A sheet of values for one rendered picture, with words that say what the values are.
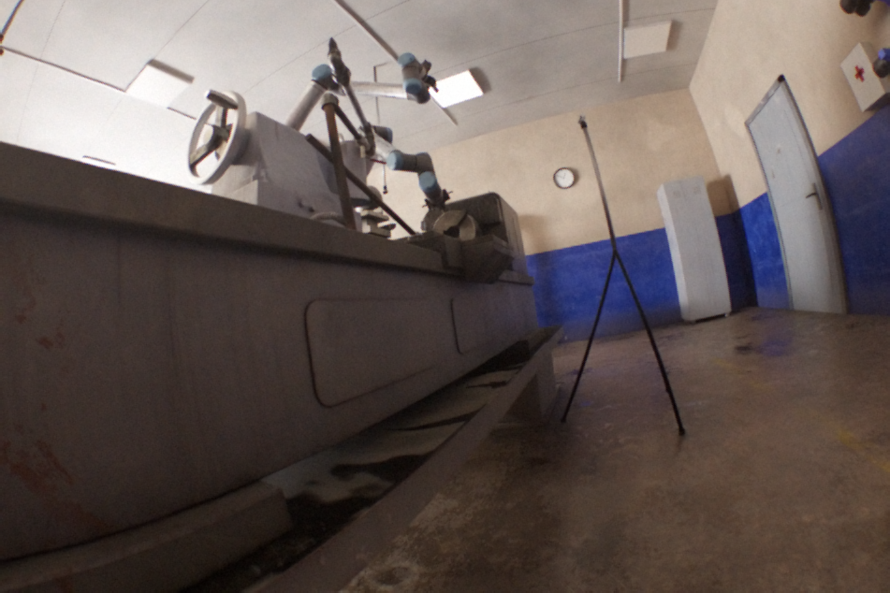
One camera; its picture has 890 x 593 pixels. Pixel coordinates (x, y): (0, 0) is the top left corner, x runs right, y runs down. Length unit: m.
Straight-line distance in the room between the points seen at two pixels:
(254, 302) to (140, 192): 0.21
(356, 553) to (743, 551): 0.84
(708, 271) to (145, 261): 5.07
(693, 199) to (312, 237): 4.89
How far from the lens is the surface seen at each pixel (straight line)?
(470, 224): 1.98
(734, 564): 0.98
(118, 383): 0.42
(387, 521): 0.45
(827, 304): 3.98
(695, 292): 5.02
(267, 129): 0.89
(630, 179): 5.62
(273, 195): 0.72
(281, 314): 0.54
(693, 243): 5.05
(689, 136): 6.04
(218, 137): 0.86
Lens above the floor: 0.65
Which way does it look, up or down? 9 degrees up
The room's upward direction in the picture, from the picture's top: 8 degrees counter-clockwise
